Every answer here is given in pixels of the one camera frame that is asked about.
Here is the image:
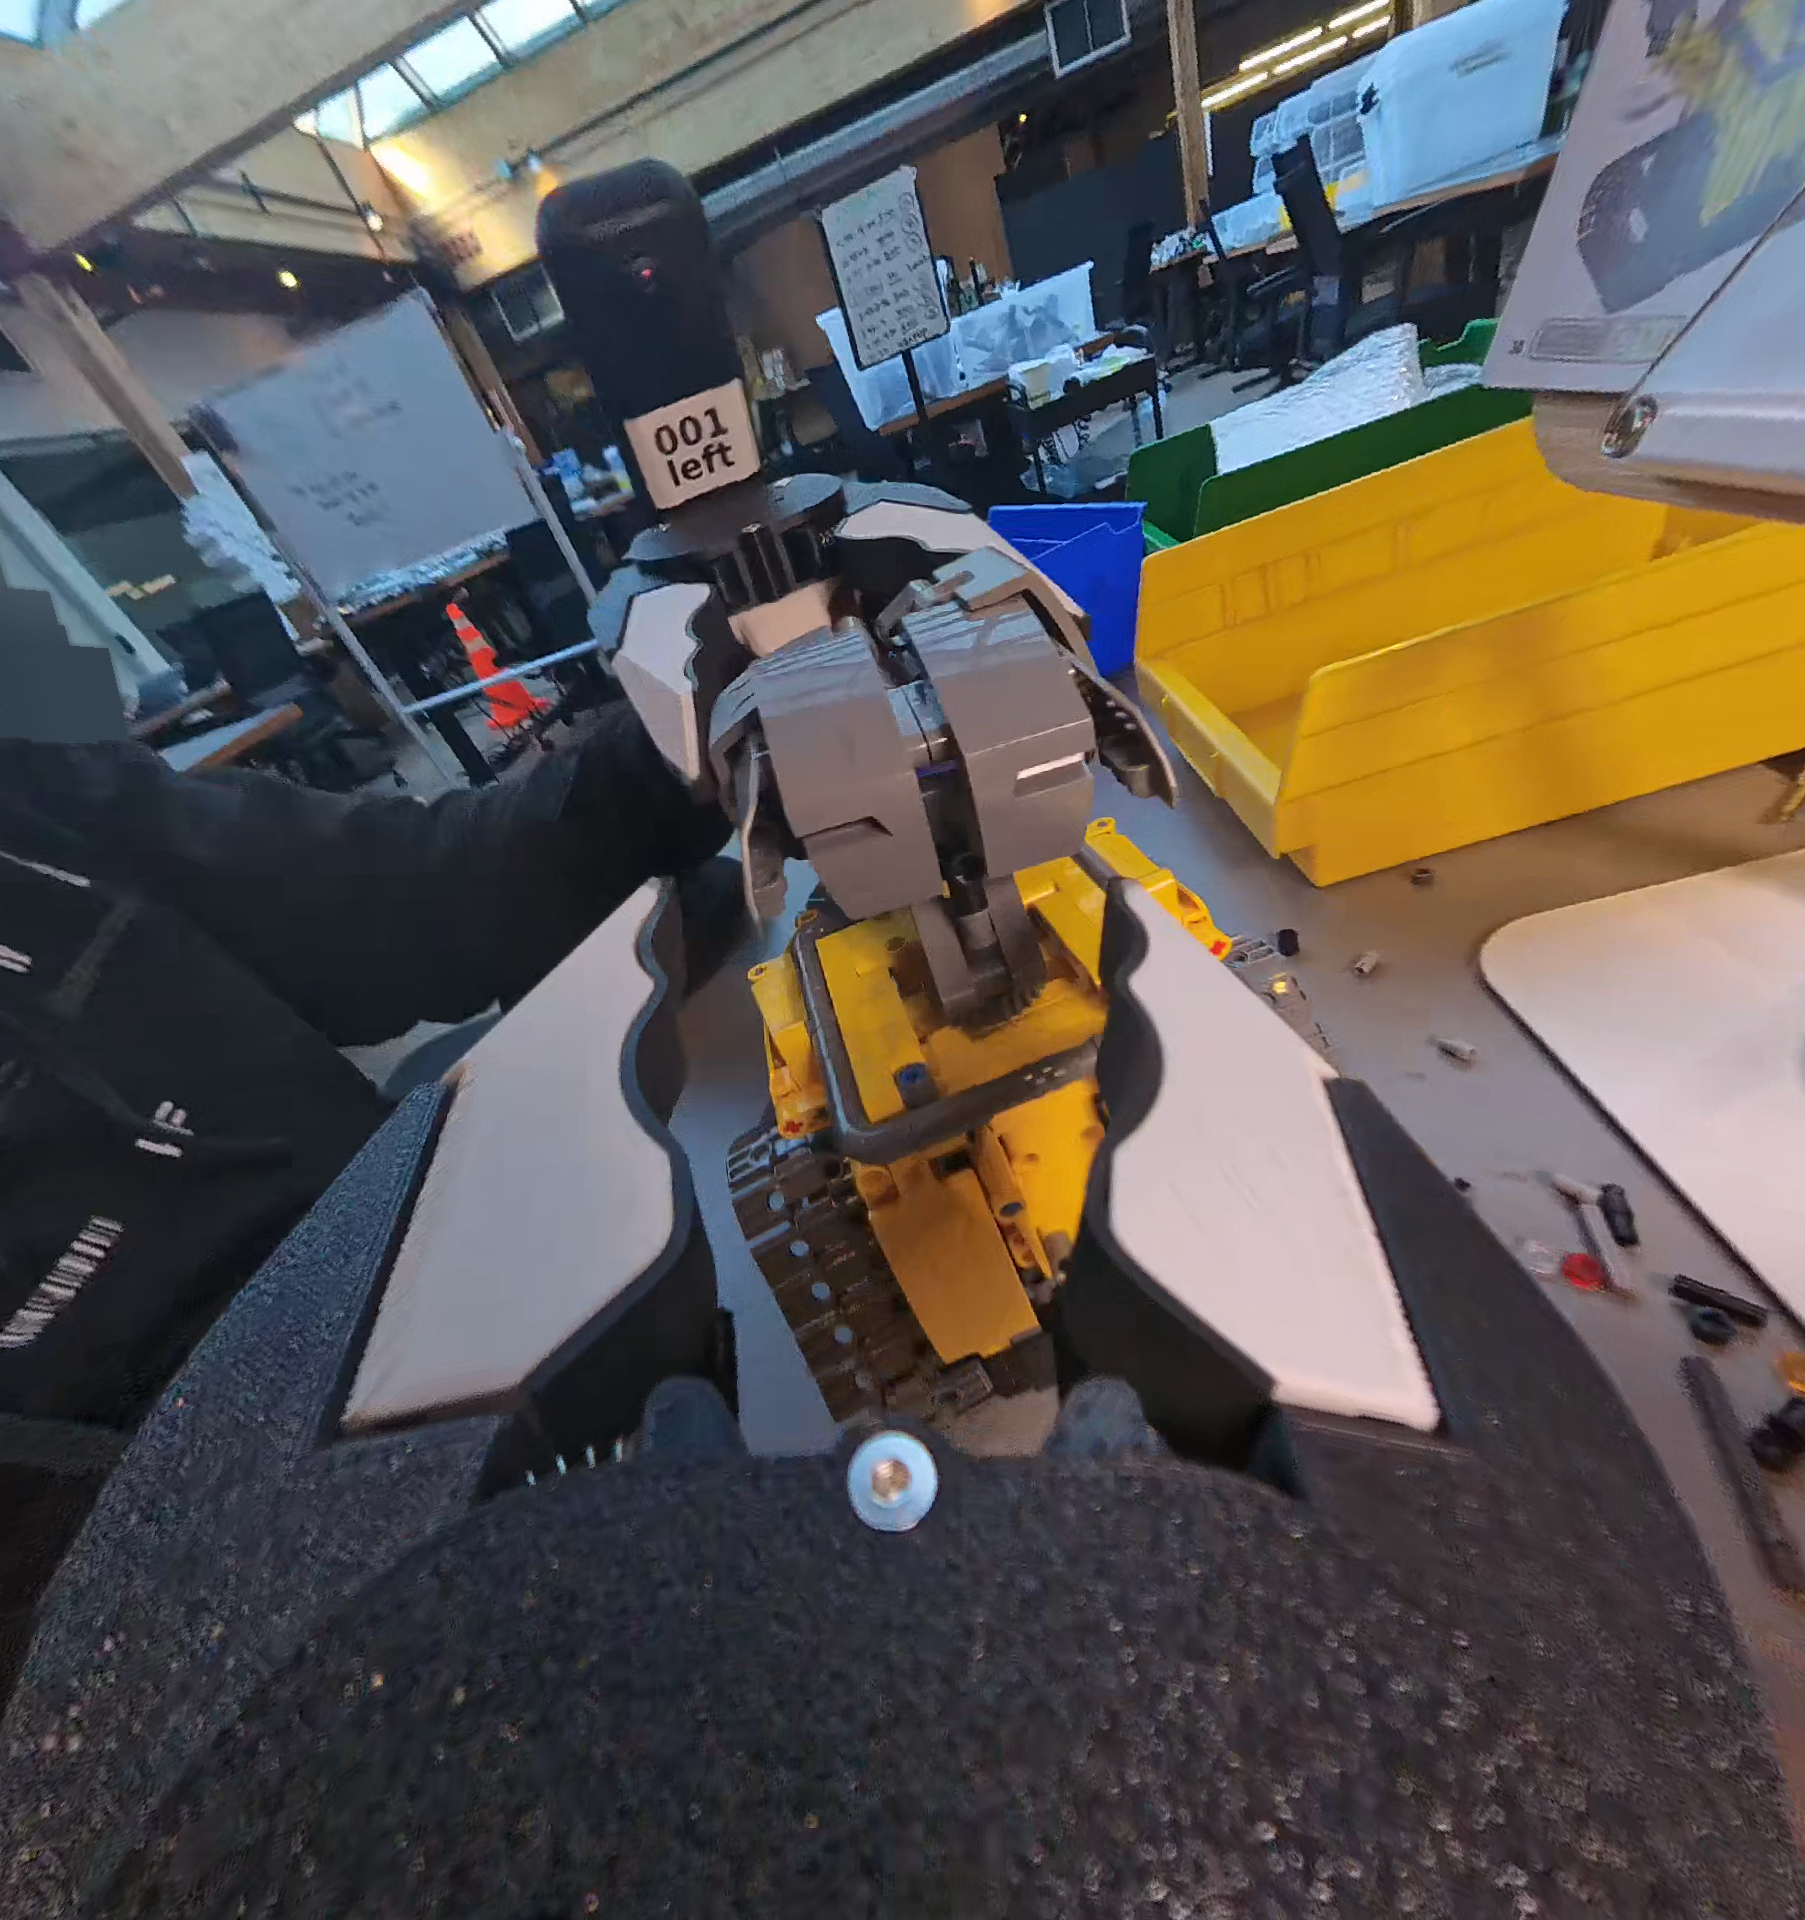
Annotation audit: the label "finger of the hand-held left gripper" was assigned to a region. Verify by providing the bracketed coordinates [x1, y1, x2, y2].
[835, 495, 1181, 809]
[603, 574, 781, 920]

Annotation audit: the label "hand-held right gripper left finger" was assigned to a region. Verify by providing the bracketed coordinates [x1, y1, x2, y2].
[339, 879, 731, 1474]

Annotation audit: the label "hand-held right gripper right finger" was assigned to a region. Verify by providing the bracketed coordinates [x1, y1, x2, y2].
[1061, 844, 1446, 1474]

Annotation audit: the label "yellow grey brick robot model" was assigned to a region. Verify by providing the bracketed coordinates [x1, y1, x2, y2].
[617, 587, 1242, 1435]

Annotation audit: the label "metal wire page holder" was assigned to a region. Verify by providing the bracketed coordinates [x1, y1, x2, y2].
[1601, 181, 1805, 457]

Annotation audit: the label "instruction booklet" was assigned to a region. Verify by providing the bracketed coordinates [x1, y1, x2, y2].
[1484, 0, 1805, 400]

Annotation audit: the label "grey desk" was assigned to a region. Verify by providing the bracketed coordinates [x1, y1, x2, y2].
[365, 754, 1805, 1920]

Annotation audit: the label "blue plastic bin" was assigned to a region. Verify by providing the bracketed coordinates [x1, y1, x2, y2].
[984, 504, 1152, 687]

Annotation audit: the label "orange traffic cone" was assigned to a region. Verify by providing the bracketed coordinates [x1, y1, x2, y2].
[437, 601, 555, 743]

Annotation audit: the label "green plastic bin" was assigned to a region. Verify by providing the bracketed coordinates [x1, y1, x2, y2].
[1122, 315, 1535, 541]

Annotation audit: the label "cluttered background table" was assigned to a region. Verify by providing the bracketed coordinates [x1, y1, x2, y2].
[813, 265, 1168, 495]

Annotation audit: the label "paper sign on stand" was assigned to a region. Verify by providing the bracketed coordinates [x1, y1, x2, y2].
[819, 167, 952, 378]

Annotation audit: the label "whiteboard on stand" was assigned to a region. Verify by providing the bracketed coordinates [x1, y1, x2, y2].
[191, 289, 603, 786]

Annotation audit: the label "clear plastic bag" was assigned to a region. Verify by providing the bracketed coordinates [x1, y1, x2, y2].
[1211, 326, 1436, 474]

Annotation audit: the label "scattered small brick parts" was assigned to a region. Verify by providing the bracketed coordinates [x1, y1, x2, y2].
[1221, 855, 1805, 1592]

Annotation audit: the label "black office chair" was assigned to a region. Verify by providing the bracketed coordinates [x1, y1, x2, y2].
[1264, 135, 1390, 356]

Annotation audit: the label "white book stand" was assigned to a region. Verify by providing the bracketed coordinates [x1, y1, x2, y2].
[1480, 212, 1805, 1388]

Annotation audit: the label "yellow plastic bin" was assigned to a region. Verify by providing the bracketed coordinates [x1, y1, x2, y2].
[1133, 417, 1805, 892]

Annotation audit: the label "black axle rod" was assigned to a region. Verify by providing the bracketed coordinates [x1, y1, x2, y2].
[1683, 1353, 1805, 1592]

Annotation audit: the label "dark background table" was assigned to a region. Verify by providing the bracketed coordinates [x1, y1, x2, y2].
[1145, 135, 1581, 378]

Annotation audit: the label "white storage box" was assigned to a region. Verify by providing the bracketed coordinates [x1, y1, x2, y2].
[1355, 0, 1569, 212]

